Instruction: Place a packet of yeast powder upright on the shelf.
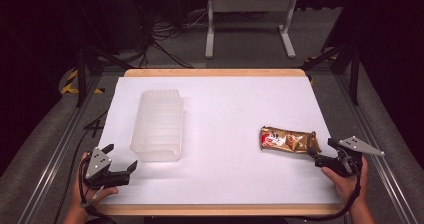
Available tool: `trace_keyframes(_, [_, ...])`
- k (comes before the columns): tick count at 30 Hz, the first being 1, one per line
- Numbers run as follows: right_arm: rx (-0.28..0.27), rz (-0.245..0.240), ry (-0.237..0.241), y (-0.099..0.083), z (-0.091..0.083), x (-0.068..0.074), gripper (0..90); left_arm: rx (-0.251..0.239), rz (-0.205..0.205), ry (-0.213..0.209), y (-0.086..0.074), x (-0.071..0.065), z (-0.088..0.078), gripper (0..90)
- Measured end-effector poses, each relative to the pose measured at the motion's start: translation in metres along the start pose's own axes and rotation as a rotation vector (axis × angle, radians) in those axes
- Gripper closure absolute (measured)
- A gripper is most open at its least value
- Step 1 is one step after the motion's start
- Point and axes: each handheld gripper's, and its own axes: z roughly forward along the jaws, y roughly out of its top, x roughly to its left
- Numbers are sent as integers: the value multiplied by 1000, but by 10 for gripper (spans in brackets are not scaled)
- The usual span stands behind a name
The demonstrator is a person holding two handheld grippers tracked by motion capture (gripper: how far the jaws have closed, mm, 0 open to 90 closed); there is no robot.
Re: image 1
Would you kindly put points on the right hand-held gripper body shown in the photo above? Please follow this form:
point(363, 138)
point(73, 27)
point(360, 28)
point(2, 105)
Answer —
point(346, 162)

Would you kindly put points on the white table sheet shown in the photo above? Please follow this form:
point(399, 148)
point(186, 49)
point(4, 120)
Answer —
point(226, 170)

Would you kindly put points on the metal floor rail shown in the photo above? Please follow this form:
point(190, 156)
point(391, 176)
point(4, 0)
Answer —
point(56, 154)
point(383, 170)

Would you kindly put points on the translucent plastic container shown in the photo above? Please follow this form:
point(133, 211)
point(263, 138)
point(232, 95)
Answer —
point(158, 127)

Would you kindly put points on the person's left hand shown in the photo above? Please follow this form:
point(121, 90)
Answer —
point(77, 192)

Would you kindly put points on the black tripod stand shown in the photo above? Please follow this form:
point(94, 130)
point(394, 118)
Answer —
point(87, 70)
point(353, 74)

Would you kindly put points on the white metal stand frame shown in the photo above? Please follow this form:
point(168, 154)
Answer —
point(250, 4)

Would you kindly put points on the person's right hand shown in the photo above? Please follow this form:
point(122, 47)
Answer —
point(350, 187)

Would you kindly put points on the yellow black floor tape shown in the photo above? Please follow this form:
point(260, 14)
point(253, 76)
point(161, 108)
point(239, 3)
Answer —
point(71, 84)

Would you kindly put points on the gold snack packet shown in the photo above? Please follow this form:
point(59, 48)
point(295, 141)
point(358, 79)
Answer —
point(287, 140)

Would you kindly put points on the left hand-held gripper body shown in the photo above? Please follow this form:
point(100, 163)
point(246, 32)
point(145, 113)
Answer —
point(97, 164)

